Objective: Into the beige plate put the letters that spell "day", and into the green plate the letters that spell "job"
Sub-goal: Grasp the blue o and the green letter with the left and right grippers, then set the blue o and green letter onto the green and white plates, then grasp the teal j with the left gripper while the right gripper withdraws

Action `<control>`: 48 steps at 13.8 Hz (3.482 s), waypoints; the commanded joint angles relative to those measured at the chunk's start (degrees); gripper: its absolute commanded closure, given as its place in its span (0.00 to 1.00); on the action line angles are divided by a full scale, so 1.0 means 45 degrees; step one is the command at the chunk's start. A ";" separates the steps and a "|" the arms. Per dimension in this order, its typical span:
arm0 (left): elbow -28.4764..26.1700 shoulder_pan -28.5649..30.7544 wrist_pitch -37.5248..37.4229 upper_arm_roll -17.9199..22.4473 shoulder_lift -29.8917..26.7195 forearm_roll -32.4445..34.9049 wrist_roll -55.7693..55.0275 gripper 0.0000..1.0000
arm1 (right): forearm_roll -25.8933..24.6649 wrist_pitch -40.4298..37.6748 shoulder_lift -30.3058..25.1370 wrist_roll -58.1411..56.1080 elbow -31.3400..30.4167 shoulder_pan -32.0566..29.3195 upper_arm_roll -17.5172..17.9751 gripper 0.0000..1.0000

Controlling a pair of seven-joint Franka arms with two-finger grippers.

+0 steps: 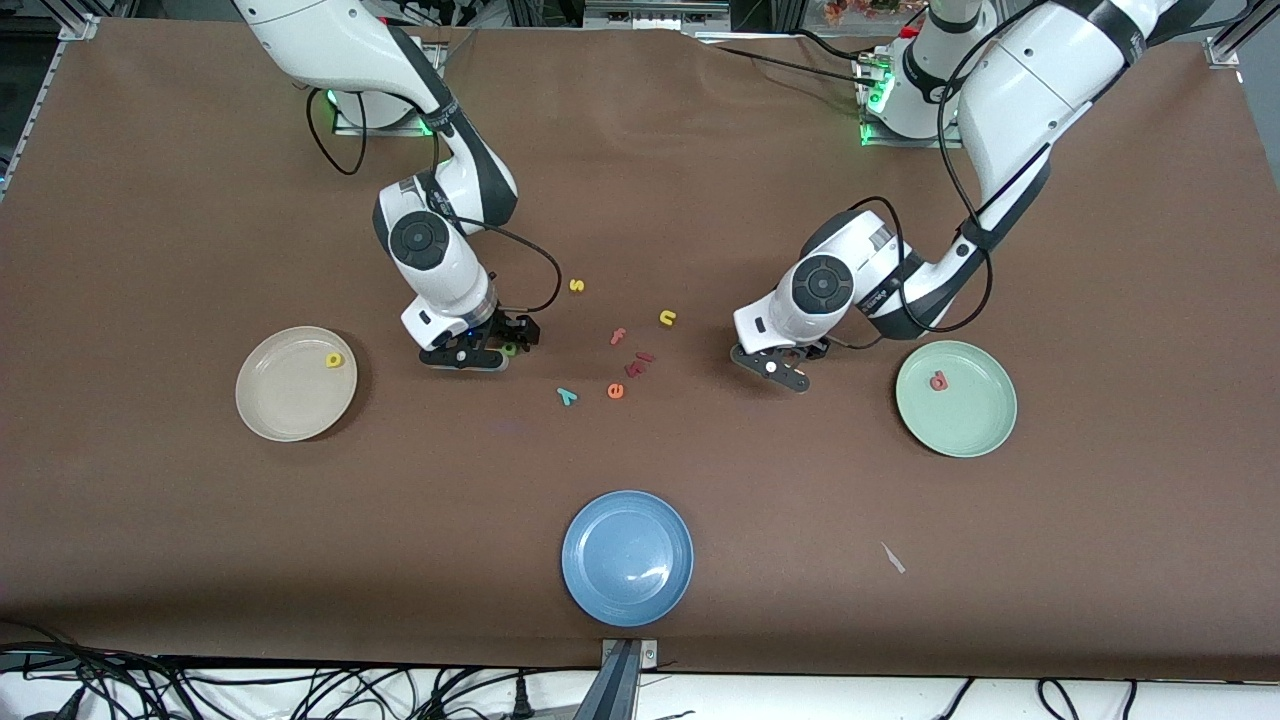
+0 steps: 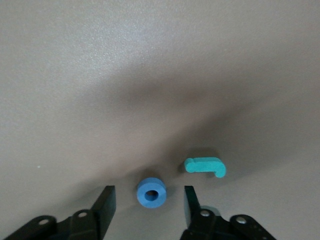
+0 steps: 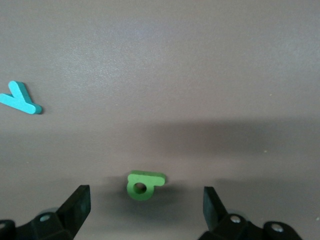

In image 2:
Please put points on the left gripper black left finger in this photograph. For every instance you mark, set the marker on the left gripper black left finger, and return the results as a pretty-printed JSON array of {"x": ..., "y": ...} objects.
[{"x": 105, "y": 207}]

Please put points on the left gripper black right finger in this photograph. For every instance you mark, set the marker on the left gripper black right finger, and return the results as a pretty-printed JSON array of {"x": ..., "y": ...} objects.
[{"x": 193, "y": 212}]

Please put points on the blue foam letter o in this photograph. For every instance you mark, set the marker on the blue foam letter o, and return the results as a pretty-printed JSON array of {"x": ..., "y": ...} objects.
[{"x": 143, "y": 200}]

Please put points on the teal foam letter r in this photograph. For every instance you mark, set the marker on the teal foam letter r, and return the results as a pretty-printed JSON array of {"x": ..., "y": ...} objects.
[{"x": 200, "y": 166}]

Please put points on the brown table cover sheet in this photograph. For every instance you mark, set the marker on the brown table cover sheet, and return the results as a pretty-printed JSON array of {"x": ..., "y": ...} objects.
[{"x": 75, "y": 75}]

